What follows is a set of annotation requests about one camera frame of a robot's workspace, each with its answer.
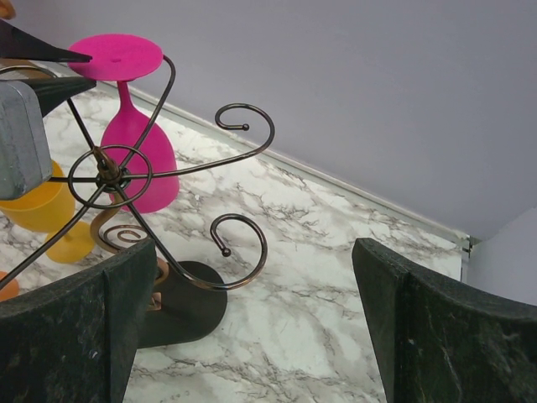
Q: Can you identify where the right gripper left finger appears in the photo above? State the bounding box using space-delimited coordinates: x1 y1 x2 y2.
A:
1 240 156 402

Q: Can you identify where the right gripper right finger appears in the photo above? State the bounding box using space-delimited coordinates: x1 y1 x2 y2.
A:
352 238 536 402

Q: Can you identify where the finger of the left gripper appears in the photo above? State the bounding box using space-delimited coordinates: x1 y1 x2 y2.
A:
24 77 96 118
0 20 92 63

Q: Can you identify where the orange wine glass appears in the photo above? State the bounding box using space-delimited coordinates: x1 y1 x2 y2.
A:
0 279 19 301

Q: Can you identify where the yellow wine glass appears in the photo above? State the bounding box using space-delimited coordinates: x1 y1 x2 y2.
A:
1 181 95 264

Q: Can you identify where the pink wine glass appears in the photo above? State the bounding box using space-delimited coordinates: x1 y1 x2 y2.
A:
68 34 180 213

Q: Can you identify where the wooden rack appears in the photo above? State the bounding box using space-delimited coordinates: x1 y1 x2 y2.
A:
0 0 17 20

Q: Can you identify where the metal wine glass rack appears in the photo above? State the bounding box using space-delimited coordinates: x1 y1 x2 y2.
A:
0 54 276 349

